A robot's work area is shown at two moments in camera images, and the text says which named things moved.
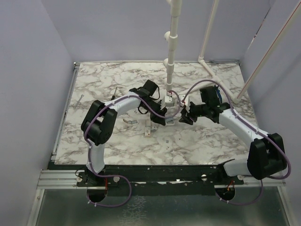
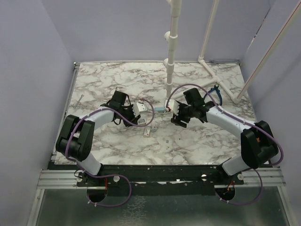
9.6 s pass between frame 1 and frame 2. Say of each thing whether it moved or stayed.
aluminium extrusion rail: stayed
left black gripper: moved
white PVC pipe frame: stayed
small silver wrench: stayed
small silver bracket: moved
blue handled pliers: stayed
